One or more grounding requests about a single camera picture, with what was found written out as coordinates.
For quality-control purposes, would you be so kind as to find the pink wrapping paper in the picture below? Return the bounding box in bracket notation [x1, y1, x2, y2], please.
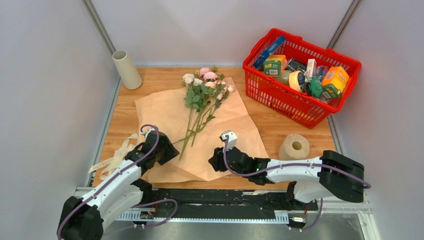
[135, 87, 269, 184]

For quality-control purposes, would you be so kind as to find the cream printed ribbon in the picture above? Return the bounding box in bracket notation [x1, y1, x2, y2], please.
[88, 133, 140, 180]

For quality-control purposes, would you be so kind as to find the pink and white flower bunch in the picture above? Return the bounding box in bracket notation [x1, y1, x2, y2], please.
[177, 66, 235, 160]

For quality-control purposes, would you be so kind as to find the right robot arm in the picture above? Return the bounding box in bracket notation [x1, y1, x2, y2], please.
[208, 147, 371, 210]

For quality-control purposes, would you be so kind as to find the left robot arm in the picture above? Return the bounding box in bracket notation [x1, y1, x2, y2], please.
[56, 125, 179, 240]

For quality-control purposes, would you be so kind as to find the beige cylindrical vase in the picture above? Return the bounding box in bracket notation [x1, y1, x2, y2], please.
[112, 50, 143, 90]

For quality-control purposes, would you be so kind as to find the toilet paper roll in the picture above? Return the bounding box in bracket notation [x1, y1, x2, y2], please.
[278, 133, 310, 160]

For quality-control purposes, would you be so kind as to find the red plastic shopping basket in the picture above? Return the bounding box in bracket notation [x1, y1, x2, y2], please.
[242, 28, 362, 129]

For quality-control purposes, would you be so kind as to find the clear tape roll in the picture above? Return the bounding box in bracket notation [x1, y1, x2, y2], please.
[274, 70, 292, 86]

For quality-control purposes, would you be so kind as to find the beige masking tape roll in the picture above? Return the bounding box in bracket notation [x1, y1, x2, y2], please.
[288, 70, 305, 92]

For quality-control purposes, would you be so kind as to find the blue razor box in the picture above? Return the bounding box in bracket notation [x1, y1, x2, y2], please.
[253, 35, 286, 69]

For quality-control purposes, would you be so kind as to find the green sponge box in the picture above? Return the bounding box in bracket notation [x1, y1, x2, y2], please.
[263, 54, 288, 77]

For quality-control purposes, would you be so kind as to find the green crumpled packet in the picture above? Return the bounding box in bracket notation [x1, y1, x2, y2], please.
[308, 76, 323, 99]

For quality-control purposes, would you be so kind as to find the dark foil packet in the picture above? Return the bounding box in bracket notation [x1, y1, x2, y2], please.
[286, 57, 307, 73]

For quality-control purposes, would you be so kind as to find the white small box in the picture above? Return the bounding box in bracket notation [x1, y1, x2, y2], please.
[304, 58, 317, 82]

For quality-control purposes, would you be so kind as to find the orange and green box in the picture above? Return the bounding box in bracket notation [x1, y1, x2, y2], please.
[321, 66, 350, 99]

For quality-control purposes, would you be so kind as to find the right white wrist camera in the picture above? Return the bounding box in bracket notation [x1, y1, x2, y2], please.
[219, 130, 238, 151]

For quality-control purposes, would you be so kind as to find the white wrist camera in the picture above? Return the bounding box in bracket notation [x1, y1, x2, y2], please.
[219, 130, 238, 151]
[140, 127, 156, 139]

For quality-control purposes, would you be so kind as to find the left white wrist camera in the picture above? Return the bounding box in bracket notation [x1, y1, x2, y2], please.
[140, 127, 156, 139]

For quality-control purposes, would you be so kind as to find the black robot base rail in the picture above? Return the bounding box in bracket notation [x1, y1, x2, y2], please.
[119, 187, 319, 229]

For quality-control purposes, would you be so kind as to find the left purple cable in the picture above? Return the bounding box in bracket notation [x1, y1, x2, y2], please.
[56, 124, 161, 240]

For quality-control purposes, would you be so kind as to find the purple cable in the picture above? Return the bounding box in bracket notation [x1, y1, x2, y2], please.
[222, 135, 372, 190]
[56, 124, 161, 240]

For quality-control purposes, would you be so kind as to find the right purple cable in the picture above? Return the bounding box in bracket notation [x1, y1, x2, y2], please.
[222, 135, 372, 190]

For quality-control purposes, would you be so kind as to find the aluminium frame post left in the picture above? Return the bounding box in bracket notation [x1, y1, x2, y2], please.
[82, 0, 116, 55]

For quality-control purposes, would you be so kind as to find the aluminium frame post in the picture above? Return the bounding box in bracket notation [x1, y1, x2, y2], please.
[326, 0, 363, 49]
[82, 0, 116, 55]

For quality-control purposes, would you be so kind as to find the aluminium frame post right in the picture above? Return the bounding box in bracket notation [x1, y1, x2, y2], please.
[326, 0, 363, 49]

